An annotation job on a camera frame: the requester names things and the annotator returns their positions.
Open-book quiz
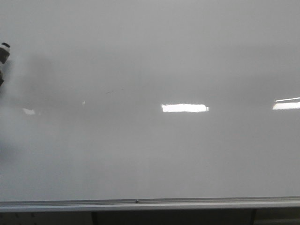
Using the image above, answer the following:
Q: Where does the white black whiteboard marker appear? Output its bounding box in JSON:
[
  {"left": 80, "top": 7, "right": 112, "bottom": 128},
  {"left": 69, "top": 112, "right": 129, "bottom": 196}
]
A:
[{"left": 0, "top": 42, "right": 10, "bottom": 86}]

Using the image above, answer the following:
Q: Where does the white whiteboard with aluminium frame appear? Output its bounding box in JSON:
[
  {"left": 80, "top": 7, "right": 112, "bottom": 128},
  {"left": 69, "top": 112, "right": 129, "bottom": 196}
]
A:
[{"left": 0, "top": 0, "right": 300, "bottom": 212}]

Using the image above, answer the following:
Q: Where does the dark table frame below board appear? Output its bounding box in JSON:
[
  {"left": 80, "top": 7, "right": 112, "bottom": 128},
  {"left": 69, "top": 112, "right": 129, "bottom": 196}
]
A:
[{"left": 91, "top": 209, "right": 257, "bottom": 225}]

